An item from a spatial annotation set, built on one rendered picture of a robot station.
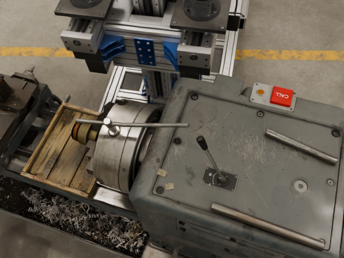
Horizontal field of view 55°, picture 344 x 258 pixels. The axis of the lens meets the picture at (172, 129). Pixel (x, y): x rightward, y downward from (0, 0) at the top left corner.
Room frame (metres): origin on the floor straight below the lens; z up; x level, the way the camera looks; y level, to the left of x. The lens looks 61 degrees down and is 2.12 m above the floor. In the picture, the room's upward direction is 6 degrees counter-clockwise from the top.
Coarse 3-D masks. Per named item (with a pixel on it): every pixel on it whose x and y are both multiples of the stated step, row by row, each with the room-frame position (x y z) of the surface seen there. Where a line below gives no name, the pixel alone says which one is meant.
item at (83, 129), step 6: (78, 126) 0.60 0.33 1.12; (84, 126) 0.59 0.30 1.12; (90, 126) 0.59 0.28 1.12; (72, 132) 0.58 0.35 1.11; (78, 132) 0.58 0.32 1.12; (84, 132) 0.57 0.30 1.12; (90, 132) 0.58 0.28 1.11; (96, 132) 0.57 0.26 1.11; (72, 138) 0.57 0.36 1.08; (78, 138) 0.56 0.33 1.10; (84, 138) 0.55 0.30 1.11; (90, 138) 0.56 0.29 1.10; (96, 138) 0.58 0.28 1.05; (84, 144) 0.55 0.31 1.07
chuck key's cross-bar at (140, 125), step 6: (78, 120) 0.51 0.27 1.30; (84, 120) 0.51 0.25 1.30; (90, 120) 0.51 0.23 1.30; (96, 120) 0.50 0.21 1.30; (120, 126) 0.48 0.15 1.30; (126, 126) 0.47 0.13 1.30; (132, 126) 0.47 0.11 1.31; (138, 126) 0.46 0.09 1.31; (144, 126) 0.46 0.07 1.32; (150, 126) 0.45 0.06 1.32; (156, 126) 0.45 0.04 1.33; (162, 126) 0.44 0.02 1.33; (168, 126) 0.44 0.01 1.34; (174, 126) 0.43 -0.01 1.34; (180, 126) 0.43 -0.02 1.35; (186, 126) 0.43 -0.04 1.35
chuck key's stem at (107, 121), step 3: (105, 120) 0.49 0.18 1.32; (108, 120) 0.49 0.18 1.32; (111, 120) 0.50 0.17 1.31; (105, 123) 0.48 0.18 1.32; (108, 123) 0.48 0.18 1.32; (111, 123) 0.49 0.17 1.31; (108, 126) 0.48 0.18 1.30; (111, 126) 0.48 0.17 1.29; (114, 126) 0.49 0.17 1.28; (111, 129) 0.48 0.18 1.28; (114, 129) 0.49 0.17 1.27; (114, 132) 0.50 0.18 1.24
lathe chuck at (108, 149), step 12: (120, 108) 0.59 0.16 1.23; (132, 108) 0.59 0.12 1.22; (120, 120) 0.53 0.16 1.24; (132, 120) 0.53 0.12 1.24; (108, 132) 0.50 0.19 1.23; (120, 132) 0.49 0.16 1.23; (96, 144) 0.47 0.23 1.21; (108, 144) 0.46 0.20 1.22; (120, 144) 0.46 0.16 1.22; (96, 156) 0.44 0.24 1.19; (108, 156) 0.43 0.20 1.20; (120, 156) 0.43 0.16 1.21; (96, 168) 0.42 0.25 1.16; (108, 168) 0.41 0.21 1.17; (108, 180) 0.39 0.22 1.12
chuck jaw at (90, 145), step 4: (88, 144) 0.53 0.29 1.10; (92, 144) 0.53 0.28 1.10; (88, 148) 0.52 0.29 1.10; (92, 148) 0.51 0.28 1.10; (88, 152) 0.50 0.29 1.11; (92, 152) 0.50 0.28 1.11; (88, 156) 0.49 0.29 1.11; (92, 156) 0.48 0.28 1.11; (92, 160) 0.47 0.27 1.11; (88, 164) 0.45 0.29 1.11; (92, 164) 0.45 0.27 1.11; (88, 168) 0.44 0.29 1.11; (92, 168) 0.44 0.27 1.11; (88, 172) 0.44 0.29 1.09; (92, 172) 0.43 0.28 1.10; (100, 180) 0.40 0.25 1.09
